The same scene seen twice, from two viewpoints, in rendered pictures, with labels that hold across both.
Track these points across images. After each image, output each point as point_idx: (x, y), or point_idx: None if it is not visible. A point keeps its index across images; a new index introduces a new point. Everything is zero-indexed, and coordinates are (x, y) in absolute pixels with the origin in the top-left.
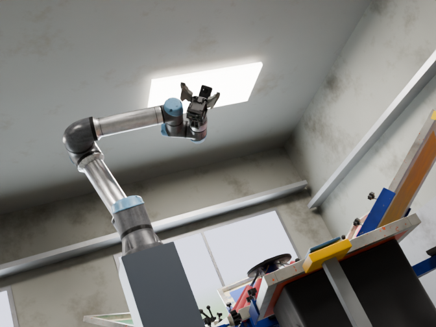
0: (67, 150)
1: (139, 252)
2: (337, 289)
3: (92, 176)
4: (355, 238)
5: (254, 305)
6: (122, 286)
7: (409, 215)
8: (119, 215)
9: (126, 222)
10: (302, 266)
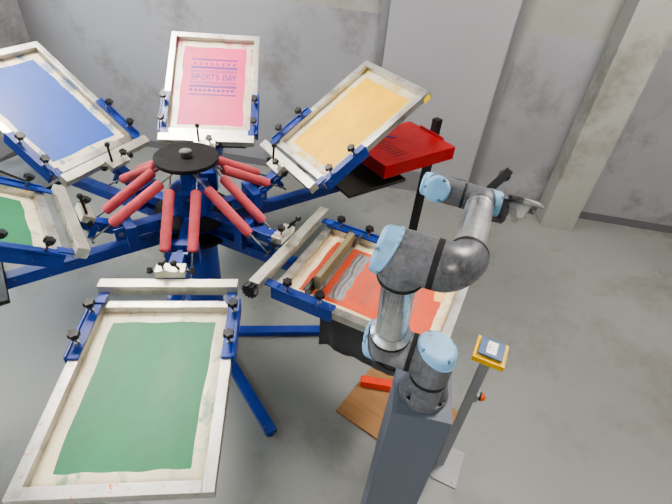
0: (423, 285)
1: (451, 407)
2: (484, 371)
3: (407, 305)
4: (462, 303)
5: (330, 316)
6: (391, 420)
7: None
8: (447, 374)
9: (448, 379)
10: (473, 356)
